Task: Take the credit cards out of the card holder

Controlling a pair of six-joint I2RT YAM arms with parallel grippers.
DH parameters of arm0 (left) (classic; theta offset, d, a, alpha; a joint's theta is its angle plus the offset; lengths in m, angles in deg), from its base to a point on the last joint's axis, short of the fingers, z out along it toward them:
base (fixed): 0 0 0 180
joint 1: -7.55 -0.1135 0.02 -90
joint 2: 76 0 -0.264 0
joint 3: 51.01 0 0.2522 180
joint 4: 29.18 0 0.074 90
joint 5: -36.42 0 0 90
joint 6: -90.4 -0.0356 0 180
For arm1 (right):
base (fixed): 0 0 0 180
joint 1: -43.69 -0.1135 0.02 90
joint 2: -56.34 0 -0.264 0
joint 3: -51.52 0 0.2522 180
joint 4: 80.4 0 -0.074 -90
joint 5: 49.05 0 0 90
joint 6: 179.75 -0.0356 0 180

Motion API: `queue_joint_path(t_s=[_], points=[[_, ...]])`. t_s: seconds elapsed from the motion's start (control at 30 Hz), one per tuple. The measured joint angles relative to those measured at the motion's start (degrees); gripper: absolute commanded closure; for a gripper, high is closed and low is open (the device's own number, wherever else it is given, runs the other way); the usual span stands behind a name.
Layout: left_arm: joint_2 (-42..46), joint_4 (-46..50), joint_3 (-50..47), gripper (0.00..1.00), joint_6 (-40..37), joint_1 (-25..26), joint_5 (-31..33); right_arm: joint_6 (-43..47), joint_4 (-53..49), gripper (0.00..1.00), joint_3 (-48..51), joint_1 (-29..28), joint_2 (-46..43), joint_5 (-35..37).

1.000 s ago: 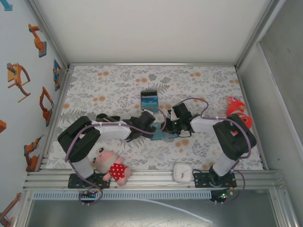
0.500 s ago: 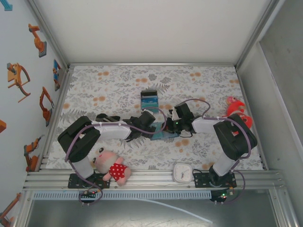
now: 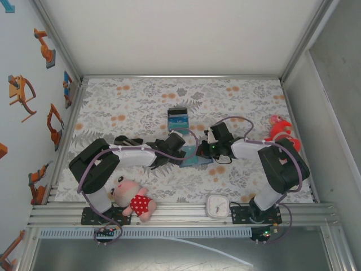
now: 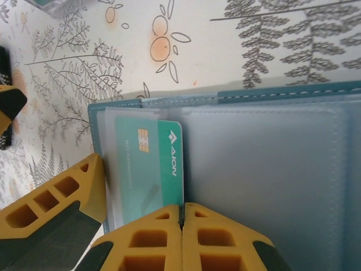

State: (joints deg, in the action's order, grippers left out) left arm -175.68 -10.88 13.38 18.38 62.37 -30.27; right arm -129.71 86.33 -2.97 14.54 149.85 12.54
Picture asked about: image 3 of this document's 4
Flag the blue card box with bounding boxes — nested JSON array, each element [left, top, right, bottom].
[[166, 107, 190, 136]]

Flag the blue card holder wallet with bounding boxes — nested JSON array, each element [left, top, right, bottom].
[[179, 143, 214, 169]]

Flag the teal credit card stack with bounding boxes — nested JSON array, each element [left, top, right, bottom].
[[168, 123, 190, 134]]

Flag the blue credit card stack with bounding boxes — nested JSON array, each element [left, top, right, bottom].
[[168, 113, 189, 125]]

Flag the floral tablecloth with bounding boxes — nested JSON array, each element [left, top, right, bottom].
[[55, 77, 315, 204]]

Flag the black white striped sock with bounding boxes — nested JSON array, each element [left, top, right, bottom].
[[113, 135, 145, 147]]

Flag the red plush toy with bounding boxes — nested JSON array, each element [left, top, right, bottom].
[[265, 114, 302, 153]]

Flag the pink plush toy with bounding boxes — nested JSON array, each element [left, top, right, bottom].
[[108, 174, 157, 224]]

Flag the white square clock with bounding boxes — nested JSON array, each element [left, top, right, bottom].
[[205, 193, 230, 219]]

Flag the wide aluminium base extrusion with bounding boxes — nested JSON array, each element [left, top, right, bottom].
[[28, 202, 344, 226]]

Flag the round black controller board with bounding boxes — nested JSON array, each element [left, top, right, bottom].
[[250, 225, 279, 244]]

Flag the small circuit board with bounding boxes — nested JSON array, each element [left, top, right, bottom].
[[94, 226, 117, 238]]

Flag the thin white tube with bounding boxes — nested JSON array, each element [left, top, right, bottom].
[[157, 236, 254, 268]]

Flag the blue orange machine sticker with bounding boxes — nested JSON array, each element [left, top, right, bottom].
[[61, 70, 76, 110]]

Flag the orange claw machine sticker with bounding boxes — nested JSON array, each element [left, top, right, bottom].
[[7, 75, 38, 124]]

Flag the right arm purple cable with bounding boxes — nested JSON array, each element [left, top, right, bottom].
[[211, 116, 305, 245]]

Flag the aluminium frame bar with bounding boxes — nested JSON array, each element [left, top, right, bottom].
[[280, 0, 333, 84], [81, 74, 283, 80], [30, 0, 85, 84], [44, 80, 89, 204]]

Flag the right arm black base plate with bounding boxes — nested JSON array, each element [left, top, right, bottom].
[[230, 205, 283, 225]]

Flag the white slotted cable duct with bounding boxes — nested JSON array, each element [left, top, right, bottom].
[[38, 228, 253, 239]]

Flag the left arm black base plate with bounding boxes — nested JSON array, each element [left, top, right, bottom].
[[81, 207, 133, 226]]

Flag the blue wall sticker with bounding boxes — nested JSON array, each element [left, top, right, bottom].
[[0, 0, 16, 14]]

